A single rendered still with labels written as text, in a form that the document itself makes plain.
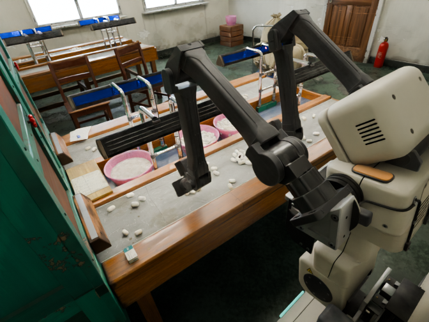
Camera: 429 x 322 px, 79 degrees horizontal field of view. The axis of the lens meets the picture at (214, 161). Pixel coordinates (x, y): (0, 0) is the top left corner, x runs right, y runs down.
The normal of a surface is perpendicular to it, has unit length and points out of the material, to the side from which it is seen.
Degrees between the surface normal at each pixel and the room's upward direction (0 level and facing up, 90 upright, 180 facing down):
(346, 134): 90
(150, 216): 0
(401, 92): 48
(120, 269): 0
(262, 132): 28
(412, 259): 0
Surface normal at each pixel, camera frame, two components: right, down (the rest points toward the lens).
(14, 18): 0.62, 0.43
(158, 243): -0.07, -0.80
